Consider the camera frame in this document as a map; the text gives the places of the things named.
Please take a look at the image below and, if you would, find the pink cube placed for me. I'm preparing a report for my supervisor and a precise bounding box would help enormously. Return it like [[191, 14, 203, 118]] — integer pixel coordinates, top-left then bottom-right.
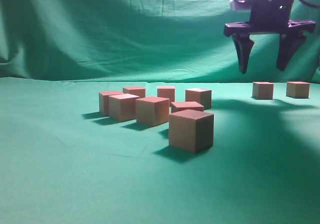
[[122, 86, 146, 98], [185, 88, 212, 110], [157, 86, 176, 106]]

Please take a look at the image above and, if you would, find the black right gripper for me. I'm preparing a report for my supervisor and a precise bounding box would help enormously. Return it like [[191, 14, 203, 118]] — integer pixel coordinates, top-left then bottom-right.
[[223, 0, 316, 74]]

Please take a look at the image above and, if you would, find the left-column pink cube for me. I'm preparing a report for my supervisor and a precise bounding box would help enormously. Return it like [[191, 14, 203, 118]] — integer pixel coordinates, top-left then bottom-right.
[[252, 82, 274, 100], [171, 101, 204, 113], [108, 94, 139, 121], [135, 96, 170, 126]]

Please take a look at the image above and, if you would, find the green cloth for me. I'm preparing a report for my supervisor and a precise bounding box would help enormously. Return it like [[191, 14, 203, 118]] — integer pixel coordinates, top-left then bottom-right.
[[0, 0, 320, 223]]

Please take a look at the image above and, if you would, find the right-column pink cube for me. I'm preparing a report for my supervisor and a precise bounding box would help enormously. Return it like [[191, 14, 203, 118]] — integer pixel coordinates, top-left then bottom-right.
[[286, 81, 310, 99], [168, 109, 215, 153]]

